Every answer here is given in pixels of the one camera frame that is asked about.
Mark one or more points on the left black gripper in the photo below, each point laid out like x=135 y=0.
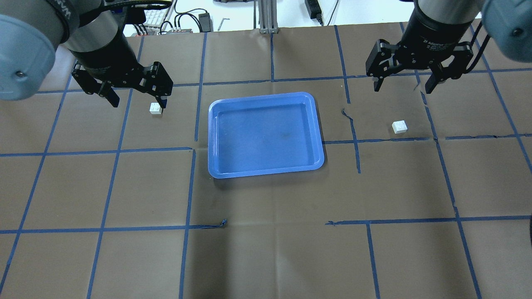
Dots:
x=109 y=56

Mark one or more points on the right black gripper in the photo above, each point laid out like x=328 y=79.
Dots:
x=432 y=34

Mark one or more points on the white block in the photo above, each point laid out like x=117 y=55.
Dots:
x=155 y=109
x=399 y=127

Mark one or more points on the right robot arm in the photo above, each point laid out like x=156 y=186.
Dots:
x=507 y=22

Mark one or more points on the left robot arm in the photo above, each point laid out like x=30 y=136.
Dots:
x=92 y=30

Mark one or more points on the blue plastic tray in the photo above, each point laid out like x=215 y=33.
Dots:
x=261 y=135

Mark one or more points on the white keyboard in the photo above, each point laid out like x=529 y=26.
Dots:
x=152 y=19

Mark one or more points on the black power adapter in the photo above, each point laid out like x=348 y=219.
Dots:
x=205 y=22
x=314 y=10

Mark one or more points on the brown paper table mat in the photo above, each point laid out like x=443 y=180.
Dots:
x=116 y=203

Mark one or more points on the aluminium frame post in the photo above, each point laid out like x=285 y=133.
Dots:
x=267 y=14

